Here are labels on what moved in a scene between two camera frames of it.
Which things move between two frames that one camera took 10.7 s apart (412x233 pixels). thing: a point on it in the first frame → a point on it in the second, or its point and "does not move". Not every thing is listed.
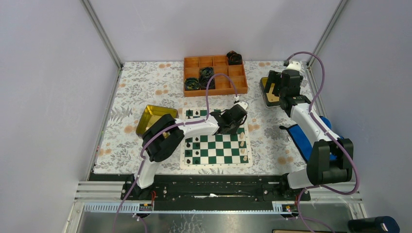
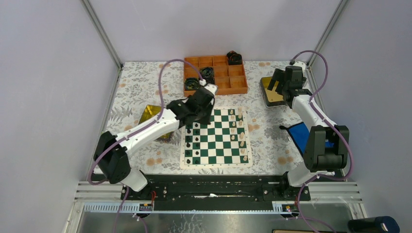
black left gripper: (232, 130) → (207, 121)
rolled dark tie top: (234, 58) does not move
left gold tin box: (151, 115) does not move
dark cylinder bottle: (382, 224) does not move
